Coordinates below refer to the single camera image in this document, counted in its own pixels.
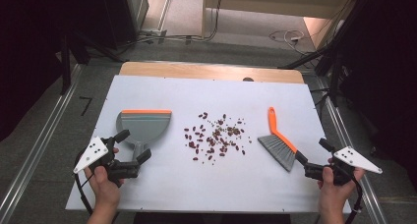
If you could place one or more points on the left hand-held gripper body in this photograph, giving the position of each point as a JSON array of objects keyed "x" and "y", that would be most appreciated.
[{"x": 93, "y": 152}]

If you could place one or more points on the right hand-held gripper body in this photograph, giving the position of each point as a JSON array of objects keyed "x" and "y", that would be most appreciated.
[{"x": 355, "y": 158}]

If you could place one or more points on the grey dustpan with orange edge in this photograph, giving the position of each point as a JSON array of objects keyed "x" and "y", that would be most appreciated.
[{"x": 144, "y": 125}]

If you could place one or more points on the orange brush with grey bristles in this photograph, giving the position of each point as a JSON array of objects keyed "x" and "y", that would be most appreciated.
[{"x": 278, "y": 147}]

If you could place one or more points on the red beans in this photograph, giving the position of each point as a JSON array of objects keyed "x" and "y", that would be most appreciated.
[{"x": 213, "y": 140}]

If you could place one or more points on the person's left hand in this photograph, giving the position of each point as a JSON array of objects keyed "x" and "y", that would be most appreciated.
[{"x": 103, "y": 189}]

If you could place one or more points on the person's right hand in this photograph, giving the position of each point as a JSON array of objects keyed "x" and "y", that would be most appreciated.
[{"x": 334, "y": 196}]

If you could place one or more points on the white table board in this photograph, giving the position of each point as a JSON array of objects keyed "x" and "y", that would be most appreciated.
[{"x": 196, "y": 184}]

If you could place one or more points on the black stand legs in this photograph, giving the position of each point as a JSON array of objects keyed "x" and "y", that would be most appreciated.
[
  {"x": 327, "y": 62},
  {"x": 65, "y": 63}
]

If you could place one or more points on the wooden table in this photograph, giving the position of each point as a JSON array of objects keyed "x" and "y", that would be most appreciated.
[{"x": 196, "y": 70}]

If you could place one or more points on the grey power strip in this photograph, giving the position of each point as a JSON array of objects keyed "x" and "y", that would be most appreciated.
[{"x": 152, "y": 32}]

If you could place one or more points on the black curtain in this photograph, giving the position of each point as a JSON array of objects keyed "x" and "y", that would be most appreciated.
[
  {"x": 387, "y": 53},
  {"x": 29, "y": 37}
]

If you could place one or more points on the grey cabinet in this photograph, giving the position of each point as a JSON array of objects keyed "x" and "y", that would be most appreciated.
[{"x": 137, "y": 4}]

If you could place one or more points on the beige wooden furniture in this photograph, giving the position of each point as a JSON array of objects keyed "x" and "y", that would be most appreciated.
[{"x": 278, "y": 1}]

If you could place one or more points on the metal floor rail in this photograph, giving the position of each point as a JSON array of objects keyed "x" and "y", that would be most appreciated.
[
  {"x": 347, "y": 132},
  {"x": 36, "y": 145}
]

